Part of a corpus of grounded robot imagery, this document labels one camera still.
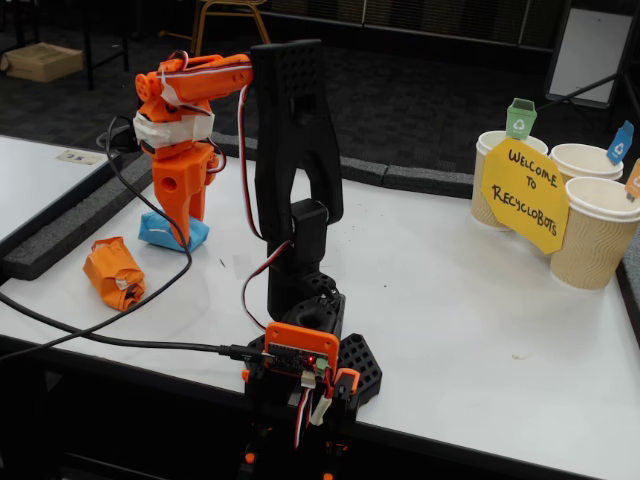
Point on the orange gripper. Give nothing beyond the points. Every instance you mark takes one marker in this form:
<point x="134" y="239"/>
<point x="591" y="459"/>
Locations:
<point x="176" y="176"/>

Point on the blue paper-wrapped rubbish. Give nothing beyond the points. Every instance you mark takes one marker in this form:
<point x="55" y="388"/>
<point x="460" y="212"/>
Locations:
<point x="155" y="235"/>

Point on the orange paper-wrapped rubbish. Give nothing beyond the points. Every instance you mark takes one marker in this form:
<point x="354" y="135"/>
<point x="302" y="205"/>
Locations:
<point x="110" y="275"/>

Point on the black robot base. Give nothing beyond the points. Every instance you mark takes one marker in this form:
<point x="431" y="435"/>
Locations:
<point x="360" y="360"/>

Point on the orange and black robot arm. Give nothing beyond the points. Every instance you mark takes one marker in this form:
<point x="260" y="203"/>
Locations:
<point x="295" y="150"/>

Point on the dark grey foam strip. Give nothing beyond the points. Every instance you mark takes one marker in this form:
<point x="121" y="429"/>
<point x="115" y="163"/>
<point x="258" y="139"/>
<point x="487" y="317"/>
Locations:
<point x="425" y="180"/>
<point x="75" y="220"/>
<point x="631" y="290"/>

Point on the small paper label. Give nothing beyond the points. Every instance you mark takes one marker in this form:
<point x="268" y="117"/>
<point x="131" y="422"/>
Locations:
<point x="80" y="157"/>

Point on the orange controller board holder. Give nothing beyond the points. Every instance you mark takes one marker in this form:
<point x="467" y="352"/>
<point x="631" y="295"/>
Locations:
<point x="300" y="337"/>

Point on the yellow metal chair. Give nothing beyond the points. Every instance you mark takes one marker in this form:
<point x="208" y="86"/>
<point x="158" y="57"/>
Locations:
<point x="196" y="30"/>

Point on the cardboard box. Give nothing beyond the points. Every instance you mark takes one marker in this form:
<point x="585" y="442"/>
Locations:
<point x="42" y="62"/>

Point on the paper cup with green tag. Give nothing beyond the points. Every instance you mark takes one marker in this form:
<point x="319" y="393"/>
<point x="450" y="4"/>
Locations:
<point x="480" y="210"/>

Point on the yellow welcome sign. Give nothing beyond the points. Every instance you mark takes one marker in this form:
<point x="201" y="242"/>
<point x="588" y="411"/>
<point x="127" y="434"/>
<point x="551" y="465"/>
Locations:
<point x="527" y="215"/>

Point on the green recycling bin tag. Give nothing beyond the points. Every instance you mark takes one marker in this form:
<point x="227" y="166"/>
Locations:
<point x="520" y="120"/>

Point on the paper cup with blue tag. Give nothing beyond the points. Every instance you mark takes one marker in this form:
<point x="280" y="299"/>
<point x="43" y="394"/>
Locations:
<point x="585" y="160"/>

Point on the paper cup with orange tag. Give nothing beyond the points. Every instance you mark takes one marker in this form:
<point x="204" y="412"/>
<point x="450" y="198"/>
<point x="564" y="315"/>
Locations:
<point x="595" y="245"/>

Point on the black metal bar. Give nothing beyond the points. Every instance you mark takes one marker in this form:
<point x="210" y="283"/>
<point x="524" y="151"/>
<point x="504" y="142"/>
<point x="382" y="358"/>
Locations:
<point x="580" y="92"/>

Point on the blue recycling bin tag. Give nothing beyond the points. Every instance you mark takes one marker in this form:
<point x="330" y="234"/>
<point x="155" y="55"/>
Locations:
<point x="619" y="145"/>

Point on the orange recycling bin tag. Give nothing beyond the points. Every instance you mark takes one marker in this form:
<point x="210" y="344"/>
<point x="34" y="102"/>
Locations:
<point x="635" y="182"/>

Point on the whiteboard with black frame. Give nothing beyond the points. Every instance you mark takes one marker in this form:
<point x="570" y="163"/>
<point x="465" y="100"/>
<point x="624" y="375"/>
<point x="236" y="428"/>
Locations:
<point x="40" y="175"/>

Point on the black metal table frame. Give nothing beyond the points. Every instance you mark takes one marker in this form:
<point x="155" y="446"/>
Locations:
<point x="90" y="60"/>

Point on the white panel with black frame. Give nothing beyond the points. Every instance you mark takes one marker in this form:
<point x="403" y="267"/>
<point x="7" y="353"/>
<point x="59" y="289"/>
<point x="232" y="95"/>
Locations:
<point x="595" y="55"/>

